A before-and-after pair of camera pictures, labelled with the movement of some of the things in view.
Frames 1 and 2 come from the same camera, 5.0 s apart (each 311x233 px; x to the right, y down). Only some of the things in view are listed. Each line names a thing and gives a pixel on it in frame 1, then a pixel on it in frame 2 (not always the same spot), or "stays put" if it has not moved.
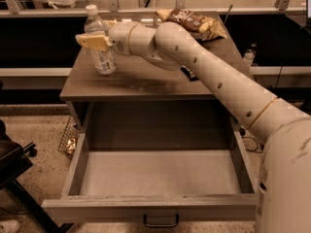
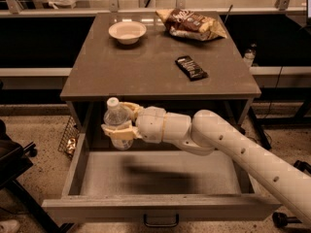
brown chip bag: [202, 27] stays put
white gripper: [119, 38] → [151, 123]
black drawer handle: [177, 221] stays put
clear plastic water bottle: [104, 62] → [116, 115]
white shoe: [10, 226] stays put
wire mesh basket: [68, 142] stays put
